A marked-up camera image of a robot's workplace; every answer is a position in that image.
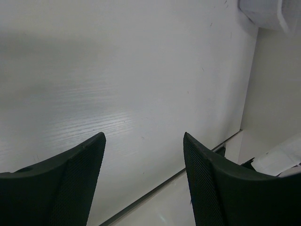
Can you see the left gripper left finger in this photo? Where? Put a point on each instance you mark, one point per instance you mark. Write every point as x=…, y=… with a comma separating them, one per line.
x=55, y=192

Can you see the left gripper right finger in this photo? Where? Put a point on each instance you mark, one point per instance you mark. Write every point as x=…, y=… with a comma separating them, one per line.
x=224, y=193

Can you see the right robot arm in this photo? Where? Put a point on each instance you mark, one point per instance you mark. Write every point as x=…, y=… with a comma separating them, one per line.
x=281, y=161

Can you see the white plastic laundry basket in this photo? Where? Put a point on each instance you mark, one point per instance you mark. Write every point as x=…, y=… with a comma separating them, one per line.
x=277, y=15

